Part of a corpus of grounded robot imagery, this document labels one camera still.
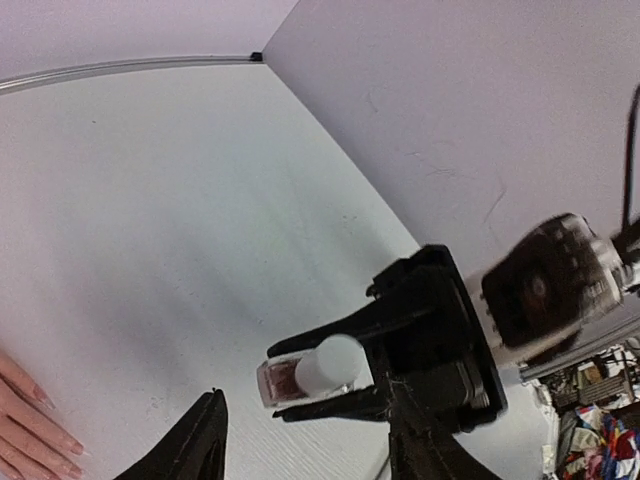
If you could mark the background clutter clothes pile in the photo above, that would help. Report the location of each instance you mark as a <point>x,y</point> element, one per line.
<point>593,410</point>

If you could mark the nail polish glass bottle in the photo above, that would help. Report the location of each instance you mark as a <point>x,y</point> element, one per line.
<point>276,383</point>

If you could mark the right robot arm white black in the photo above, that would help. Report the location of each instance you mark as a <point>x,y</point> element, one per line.
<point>359,325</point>

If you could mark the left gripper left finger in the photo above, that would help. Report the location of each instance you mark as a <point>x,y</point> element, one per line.
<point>193,449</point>

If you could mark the mannequin hand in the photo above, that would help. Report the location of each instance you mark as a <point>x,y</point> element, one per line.
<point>33,446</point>

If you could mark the white nail polish cap brush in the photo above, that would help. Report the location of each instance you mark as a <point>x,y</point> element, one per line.
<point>336,362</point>

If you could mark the aluminium table edge frame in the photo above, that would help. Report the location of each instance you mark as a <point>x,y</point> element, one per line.
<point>66,74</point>

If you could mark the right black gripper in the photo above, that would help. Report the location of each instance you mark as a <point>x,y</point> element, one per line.
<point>440,340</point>

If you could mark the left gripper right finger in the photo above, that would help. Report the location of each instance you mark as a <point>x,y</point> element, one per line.
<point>430,440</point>

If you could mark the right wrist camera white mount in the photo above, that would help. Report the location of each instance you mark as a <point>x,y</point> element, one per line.
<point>558,278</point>

